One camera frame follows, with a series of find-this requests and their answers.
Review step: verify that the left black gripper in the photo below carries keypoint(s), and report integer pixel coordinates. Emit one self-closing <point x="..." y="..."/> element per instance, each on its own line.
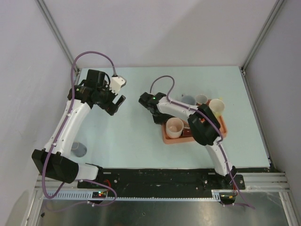
<point x="110" y="107"/>

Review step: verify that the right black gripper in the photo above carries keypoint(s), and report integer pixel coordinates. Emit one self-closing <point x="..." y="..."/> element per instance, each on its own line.
<point x="162" y="120"/>

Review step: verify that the large pink mug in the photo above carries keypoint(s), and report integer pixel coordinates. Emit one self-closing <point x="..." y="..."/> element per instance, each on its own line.
<point x="174" y="127"/>

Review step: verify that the orange plastic tray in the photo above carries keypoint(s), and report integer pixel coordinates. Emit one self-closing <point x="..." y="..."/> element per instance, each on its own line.
<point x="176" y="140"/>

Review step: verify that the grey footed cup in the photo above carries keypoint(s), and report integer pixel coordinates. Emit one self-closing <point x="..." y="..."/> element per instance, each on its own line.
<point x="188" y="99"/>

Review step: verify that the pink textured mug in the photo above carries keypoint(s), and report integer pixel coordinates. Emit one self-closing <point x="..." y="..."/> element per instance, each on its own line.
<point x="201" y="99"/>

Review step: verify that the yellow mug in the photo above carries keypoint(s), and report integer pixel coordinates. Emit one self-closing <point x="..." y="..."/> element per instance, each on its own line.
<point x="217" y="106"/>

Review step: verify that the grey printed mug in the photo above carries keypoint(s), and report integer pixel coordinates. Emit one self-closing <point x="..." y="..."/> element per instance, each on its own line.
<point x="78" y="149"/>

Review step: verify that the brown striped mug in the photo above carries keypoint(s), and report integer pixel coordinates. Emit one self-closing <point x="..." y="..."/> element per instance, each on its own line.
<point x="186" y="131"/>

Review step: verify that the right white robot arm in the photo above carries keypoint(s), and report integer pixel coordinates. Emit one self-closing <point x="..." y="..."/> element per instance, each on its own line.
<point x="222" y="165"/>

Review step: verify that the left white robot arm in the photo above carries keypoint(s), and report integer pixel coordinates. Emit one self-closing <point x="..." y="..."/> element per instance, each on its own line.
<point x="53" y="161"/>

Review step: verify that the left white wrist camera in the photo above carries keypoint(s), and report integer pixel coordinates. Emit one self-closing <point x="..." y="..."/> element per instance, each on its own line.
<point x="117" y="82"/>

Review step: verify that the grey slotted cable duct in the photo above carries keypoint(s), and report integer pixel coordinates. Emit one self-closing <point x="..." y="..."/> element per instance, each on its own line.
<point x="99" y="196"/>

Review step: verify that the left aluminium frame post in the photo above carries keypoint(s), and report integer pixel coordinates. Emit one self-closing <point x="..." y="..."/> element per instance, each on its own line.
<point x="54" y="29"/>

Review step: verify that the aluminium frame post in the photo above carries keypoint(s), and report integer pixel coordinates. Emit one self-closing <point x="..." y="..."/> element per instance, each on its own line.
<point x="263" y="33"/>
<point x="54" y="29"/>

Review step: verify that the right aluminium frame post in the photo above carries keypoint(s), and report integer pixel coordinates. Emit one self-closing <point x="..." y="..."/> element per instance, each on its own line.
<point x="263" y="33"/>

